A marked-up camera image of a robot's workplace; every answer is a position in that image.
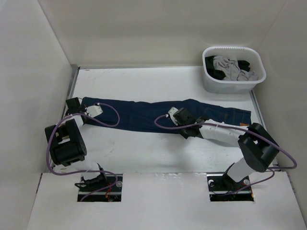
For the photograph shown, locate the dark blue denim trousers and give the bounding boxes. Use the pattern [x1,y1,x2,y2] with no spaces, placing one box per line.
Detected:
[81,96,252,137]

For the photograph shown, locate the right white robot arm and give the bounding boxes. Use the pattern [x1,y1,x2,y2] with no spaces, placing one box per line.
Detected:
[168,107,279,191]

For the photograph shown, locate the black crumpled garment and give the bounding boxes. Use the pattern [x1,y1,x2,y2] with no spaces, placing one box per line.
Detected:
[204,56,251,81]

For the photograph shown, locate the white plastic laundry basket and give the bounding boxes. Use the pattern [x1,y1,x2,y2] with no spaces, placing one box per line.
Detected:
[202,46,267,94]

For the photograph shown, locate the grey crumpled garment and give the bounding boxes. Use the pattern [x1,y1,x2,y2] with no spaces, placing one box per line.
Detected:
[213,56,259,81]

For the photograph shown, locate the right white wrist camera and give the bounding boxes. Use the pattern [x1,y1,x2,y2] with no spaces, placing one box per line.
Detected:
[168,107,178,126]

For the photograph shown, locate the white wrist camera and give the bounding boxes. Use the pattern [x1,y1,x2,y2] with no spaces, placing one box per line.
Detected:
[85,103,103,117]
[168,107,178,126]

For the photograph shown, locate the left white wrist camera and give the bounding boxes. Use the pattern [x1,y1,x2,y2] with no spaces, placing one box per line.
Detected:
[85,103,103,117]

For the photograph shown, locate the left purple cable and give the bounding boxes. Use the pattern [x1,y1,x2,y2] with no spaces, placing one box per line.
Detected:
[46,102,120,201]

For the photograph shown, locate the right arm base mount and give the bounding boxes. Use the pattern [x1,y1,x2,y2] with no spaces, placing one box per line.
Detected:
[207,173,254,202]

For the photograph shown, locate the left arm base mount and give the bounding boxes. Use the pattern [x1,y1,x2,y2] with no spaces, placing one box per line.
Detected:
[75,174,123,203]

